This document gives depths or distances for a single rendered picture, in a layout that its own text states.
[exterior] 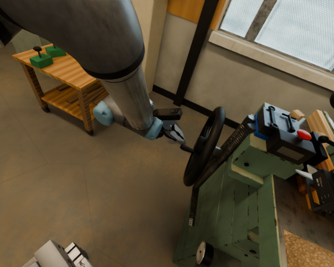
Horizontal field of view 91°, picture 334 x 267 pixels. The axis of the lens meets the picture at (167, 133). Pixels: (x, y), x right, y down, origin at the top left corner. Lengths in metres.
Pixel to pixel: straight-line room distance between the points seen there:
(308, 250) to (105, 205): 1.10
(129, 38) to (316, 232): 0.51
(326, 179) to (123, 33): 0.30
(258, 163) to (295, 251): 0.18
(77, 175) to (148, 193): 0.54
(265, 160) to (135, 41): 0.40
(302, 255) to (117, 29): 0.46
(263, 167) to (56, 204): 1.21
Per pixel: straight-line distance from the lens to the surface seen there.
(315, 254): 0.45
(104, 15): 0.20
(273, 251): 0.44
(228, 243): 0.61
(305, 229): 0.50
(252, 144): 0.45
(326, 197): 0.28
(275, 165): 0.49
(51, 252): 0.47
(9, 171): 1.59
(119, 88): 0.28
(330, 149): 0.61
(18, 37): 2.40
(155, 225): 1.27
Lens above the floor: 1.22
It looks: 47 degrees down
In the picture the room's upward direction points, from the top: 18 degrees clockwise
